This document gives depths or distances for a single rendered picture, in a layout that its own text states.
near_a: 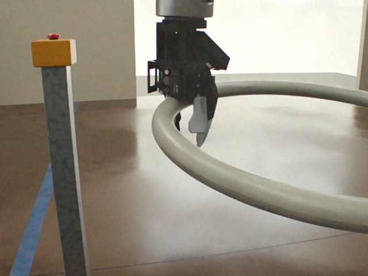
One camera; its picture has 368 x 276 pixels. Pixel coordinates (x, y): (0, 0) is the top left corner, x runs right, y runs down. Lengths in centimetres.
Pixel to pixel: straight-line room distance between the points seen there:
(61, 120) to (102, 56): 489
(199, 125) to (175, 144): 21
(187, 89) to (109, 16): 554
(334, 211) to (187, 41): 36
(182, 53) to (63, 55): 66
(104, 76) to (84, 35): 73
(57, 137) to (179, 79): 75
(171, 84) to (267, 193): 29
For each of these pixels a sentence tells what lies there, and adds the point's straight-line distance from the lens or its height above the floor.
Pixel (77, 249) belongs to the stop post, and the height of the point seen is 34.
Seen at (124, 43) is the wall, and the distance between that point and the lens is 608.
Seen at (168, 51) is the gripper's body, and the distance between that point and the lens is 55.
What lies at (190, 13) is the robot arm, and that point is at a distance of 54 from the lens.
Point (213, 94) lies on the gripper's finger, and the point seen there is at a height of 100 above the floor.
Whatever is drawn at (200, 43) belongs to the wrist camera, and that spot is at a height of 108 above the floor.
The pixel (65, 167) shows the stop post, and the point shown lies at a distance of 126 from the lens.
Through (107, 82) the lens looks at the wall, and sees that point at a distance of 612.
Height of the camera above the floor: 110
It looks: 17 degrees down
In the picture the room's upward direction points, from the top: straight up
